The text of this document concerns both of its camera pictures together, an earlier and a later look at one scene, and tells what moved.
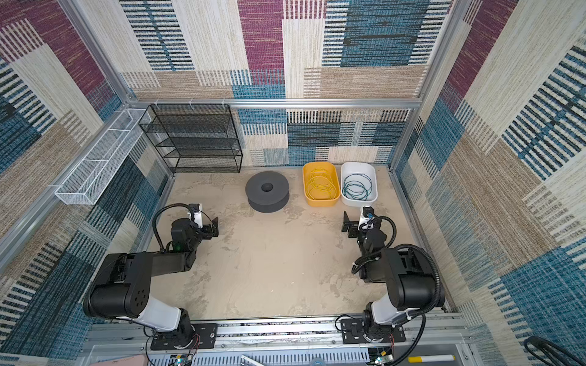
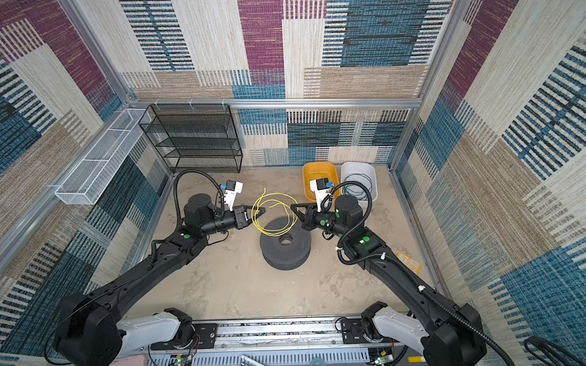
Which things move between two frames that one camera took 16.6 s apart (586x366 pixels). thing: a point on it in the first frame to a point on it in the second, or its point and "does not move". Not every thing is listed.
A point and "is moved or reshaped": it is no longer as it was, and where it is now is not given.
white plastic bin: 358,184 does not move
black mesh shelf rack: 195,138 does not move
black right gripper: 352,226 to 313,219
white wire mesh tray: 86,182 does not move
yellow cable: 320,185 is moved or reshaped
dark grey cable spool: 267,191 to 282,257
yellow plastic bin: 320,184 does not move
